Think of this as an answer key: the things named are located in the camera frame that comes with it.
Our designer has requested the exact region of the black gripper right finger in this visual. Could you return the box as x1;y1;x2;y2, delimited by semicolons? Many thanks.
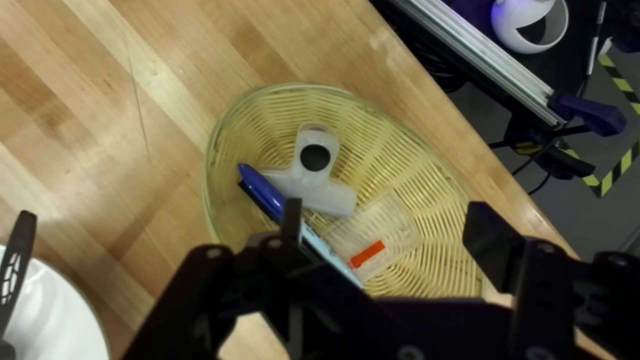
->
462;199;640;360

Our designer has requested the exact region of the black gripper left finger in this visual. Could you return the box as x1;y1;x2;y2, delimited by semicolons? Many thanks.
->
122;197;367;360

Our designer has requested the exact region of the blue capped pen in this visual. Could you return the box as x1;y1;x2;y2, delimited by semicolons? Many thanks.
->
235;163;365;290

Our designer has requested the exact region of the yellow woven basket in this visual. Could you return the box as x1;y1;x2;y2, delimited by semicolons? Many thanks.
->
200;80;488;301

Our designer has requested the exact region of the white ceramic bowl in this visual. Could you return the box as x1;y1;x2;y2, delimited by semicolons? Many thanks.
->
0;242;111;360

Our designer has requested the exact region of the black spoon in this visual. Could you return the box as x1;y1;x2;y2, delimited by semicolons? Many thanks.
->
0;208;39;360

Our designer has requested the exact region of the purple clamp handle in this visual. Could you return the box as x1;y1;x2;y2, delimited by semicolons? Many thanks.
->
553;93;630;141

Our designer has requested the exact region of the aluminium frame rail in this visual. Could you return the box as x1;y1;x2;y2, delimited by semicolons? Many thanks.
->
387;0;570;130

